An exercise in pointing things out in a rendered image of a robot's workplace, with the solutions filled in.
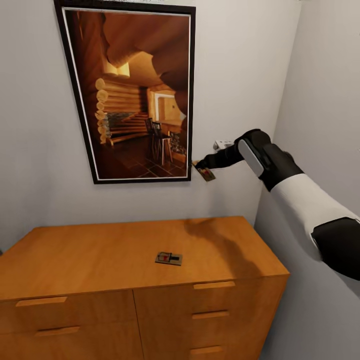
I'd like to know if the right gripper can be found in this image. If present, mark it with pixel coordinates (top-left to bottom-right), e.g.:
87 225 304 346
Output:
195 148 234 169

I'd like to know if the mousetrap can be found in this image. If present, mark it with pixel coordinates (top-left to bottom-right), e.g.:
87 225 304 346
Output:
191 160 216 182
155 252 183 266

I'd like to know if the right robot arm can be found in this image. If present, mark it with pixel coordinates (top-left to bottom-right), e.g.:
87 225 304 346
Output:
195 128 360 298

